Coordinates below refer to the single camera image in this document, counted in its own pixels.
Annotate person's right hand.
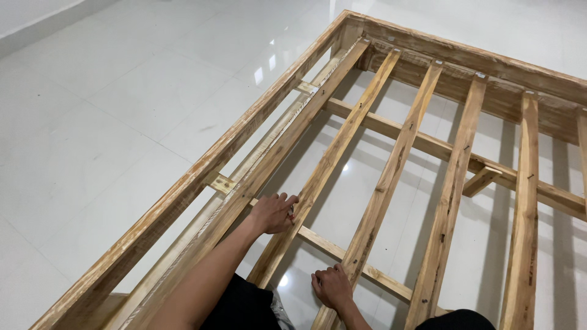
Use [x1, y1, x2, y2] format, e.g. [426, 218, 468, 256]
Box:
[311, 263, 354, 313]

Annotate person's left hand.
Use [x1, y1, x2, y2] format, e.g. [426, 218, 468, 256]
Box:
[250, 192, 300, 236]

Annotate long wooden bed slat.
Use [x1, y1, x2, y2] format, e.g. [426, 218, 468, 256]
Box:
[248, 48, 403, 289]
[404, 72, 488, 330]
[499, 90, 540, 330]
[576, 108, 587, 204]
[311, 60, 445, 330]

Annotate person's black shorts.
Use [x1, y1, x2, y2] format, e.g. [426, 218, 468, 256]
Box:
[199, 273, 497, 330]

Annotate clear plastic bag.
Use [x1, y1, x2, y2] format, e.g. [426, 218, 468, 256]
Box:
[271, 290, 297, 330]

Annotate wooden cross beam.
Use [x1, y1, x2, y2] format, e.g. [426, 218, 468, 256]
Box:
[204, 172, 452, 317]
[296, 81, 587, 223]

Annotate short wooden support block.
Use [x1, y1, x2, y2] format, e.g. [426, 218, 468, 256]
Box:
[462, 166, 504, 199]

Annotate wooden slat beside frame rail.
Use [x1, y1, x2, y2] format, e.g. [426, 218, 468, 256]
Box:
[121, 38, 371, 330]

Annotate whitewashed wooden bed frame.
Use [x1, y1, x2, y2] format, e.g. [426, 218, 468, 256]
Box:
[30, 10, 587, 330]

